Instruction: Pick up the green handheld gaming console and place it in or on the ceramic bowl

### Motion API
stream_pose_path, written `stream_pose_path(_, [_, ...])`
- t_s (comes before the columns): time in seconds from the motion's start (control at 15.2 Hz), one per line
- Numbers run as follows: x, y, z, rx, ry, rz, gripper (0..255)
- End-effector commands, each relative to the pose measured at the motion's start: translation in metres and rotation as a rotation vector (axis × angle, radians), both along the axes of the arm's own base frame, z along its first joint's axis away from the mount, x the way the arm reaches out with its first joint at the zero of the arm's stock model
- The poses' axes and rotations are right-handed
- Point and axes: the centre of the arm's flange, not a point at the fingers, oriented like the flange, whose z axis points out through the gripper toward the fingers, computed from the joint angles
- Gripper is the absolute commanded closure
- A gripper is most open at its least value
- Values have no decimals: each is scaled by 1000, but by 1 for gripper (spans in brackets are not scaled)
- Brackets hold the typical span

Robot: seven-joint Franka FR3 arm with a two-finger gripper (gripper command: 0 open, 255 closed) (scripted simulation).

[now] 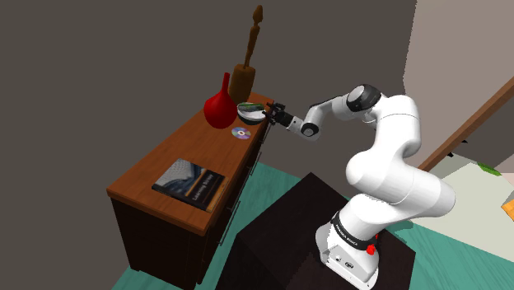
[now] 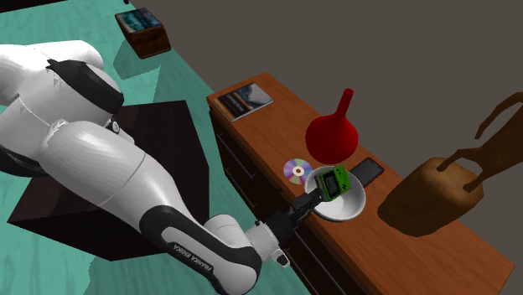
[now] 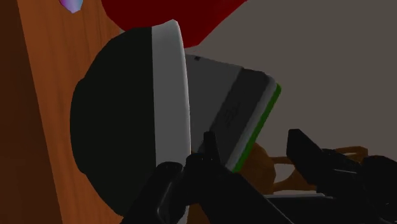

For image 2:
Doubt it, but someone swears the brown wooden chest of drawers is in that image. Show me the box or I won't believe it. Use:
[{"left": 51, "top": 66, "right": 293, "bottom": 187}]
[{"left": 205, "top": 72, "right": 516, "bottom": 295}]

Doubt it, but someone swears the grey book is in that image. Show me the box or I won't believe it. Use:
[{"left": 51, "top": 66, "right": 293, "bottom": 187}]
[{"left": 213, "top": 82, "right": 274, "bottom": 122}]

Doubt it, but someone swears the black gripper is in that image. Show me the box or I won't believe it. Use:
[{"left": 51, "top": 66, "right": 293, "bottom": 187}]
[{"left": 264, "top": 186, "right": 326, "bottom": 249}]

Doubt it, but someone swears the shiny compact disc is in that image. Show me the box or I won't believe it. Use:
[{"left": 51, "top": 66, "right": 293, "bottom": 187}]
[{"left": 283, "top": 158, "right": 314, "bottom": 186}]

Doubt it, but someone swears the red long-necked vase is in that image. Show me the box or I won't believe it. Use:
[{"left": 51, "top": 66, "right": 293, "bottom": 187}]
[{"left": 304, "top": 88, "right": 360, "bottom": 165}]

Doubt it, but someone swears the green handheld game console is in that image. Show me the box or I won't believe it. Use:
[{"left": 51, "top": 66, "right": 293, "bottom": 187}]
[{"left": 316, "top": 165, "right": 353, "bottom": 202}]

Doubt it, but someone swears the dark robot stand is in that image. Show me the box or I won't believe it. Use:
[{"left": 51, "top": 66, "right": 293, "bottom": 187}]
[{"left": 7, "top": 100, "right": 211, "bottom": 262}]

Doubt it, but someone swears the black phone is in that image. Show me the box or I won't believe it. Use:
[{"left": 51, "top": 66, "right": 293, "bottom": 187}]
[{"left": 349, "top": 157, "right": 386, "bottom": 188}]

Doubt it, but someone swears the brown wooden box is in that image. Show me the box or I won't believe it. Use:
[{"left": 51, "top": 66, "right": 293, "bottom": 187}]
[{"left": 114, "top": 7, "right": 173, "bottom": 60}]

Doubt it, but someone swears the brown wooden figure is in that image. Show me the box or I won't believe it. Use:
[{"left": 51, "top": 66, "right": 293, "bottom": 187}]
[{"left": 376, "top": 91, "right": 523, "bottom": 238}]

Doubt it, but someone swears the white bowl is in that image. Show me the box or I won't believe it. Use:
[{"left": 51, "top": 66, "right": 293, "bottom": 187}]
[{"left": 303, "top": 165, "right": 367, "bottom": 222}]

